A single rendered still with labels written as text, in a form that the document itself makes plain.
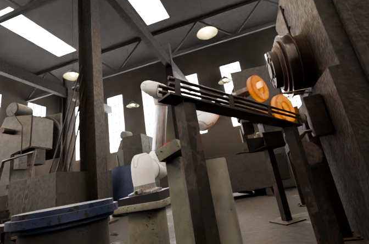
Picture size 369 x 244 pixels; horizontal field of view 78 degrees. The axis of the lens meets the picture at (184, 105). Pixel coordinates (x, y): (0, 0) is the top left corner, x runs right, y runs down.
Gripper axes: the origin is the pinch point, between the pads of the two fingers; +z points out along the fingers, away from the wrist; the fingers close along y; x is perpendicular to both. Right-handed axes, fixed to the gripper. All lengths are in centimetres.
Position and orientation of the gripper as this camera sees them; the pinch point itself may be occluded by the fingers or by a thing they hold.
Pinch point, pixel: (256, 86)
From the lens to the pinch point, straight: 135.0
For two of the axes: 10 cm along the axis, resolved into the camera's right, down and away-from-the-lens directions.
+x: -1.9, -9.2, 3.5
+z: 6.0, -3.8, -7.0
